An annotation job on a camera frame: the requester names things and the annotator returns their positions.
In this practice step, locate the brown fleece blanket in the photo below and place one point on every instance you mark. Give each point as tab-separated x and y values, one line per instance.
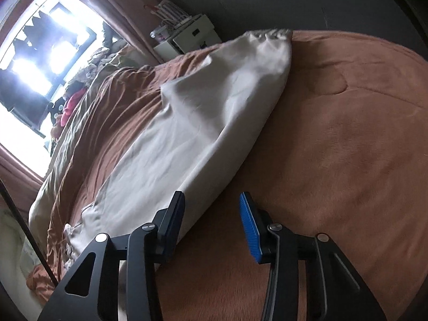
334	174

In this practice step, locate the pink curtain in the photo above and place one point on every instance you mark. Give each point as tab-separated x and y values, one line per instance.
130	16

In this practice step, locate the bright window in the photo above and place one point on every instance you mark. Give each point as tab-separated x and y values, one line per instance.
43	50

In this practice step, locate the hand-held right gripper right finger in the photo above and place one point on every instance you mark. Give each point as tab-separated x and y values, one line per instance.
249	227

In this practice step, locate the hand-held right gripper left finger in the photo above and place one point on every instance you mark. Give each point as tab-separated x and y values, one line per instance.
174	219

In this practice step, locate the olive grey duvet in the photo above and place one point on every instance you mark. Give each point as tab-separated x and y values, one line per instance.
63	164

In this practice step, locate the pink cloth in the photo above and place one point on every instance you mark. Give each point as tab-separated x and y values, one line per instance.
72	105

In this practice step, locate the white bedside cabinet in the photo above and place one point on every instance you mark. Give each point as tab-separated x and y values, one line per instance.
190	35

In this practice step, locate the black pole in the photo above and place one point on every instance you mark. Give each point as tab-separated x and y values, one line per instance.
26	227

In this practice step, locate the black plush toy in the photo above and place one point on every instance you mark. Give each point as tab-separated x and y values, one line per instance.
55	108

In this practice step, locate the beige pants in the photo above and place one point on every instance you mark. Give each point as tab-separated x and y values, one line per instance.
200	123

